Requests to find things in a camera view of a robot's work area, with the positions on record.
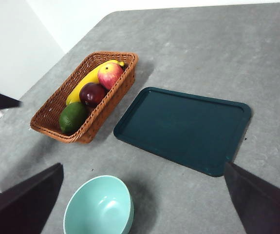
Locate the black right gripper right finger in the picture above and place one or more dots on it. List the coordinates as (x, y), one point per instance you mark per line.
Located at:
(264, 207)

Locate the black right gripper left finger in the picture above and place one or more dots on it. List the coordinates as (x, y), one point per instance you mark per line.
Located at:
(20, 207)

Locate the green avocado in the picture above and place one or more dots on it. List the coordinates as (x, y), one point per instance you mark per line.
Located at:
(72, 118)

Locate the teal ceramic bowl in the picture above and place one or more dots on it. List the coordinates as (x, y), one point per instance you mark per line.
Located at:
(98, 209)

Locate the yellow banana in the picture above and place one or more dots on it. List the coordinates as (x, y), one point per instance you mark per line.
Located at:
(88, 79)

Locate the dark purple plum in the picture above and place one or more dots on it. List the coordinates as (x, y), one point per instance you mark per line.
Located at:
(92, 94)

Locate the brown wicker basket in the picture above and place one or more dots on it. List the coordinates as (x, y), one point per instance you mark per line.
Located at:
(98, 119)

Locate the dark rectangular tray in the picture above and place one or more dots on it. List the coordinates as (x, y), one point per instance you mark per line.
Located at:
(183, 129)

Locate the red yellow apple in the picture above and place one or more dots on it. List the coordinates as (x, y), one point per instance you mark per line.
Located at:
(110, 75)

